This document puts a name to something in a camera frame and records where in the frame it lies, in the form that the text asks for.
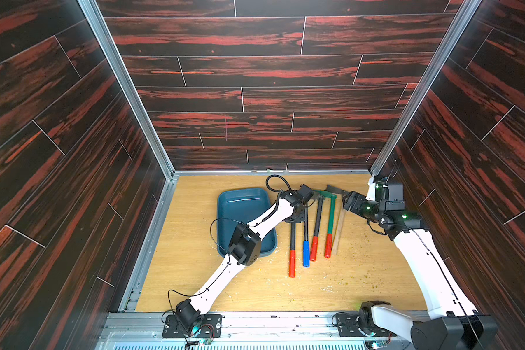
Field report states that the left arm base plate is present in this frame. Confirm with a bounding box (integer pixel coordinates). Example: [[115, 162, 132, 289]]
[[162, 314, 223, 339]]

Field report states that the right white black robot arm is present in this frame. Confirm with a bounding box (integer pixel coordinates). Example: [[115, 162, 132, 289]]
[[342, 178, 498, 349]]

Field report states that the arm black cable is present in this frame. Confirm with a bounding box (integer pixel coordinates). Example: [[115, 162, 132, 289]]
[[413, 225, 482, 347], [265, 174, 293, 193]]

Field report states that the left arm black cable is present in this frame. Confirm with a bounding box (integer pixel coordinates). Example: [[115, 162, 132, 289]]
[[265, 174, 293, 193]]

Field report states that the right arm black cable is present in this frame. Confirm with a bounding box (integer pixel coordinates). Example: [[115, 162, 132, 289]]
[[413, 225, 482, 347]]

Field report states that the chrome hoe blue grip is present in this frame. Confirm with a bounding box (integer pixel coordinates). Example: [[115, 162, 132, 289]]
[[303, 208, 311, 268]]

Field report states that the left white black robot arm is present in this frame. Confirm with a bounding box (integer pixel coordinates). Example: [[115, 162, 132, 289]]
[[174, 185, 314, 335]]

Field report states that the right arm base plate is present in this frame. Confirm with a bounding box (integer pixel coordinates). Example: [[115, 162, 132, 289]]
[[331, 311, 395, 338]]

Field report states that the teal plastic storage tray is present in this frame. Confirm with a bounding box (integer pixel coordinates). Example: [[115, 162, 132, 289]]
[[216, 188, 271, 258]]

